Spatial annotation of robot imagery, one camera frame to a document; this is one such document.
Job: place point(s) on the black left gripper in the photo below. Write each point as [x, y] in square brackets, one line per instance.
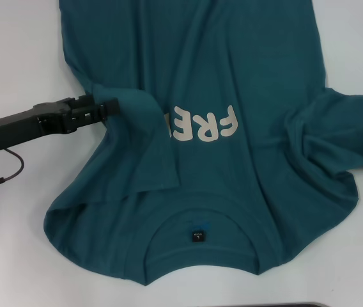
[18, 126]

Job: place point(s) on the teal t-shirt with FREE print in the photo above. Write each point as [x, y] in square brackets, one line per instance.
[216, 64]

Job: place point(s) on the black flat panel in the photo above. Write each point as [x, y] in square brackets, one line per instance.
[296, 305]

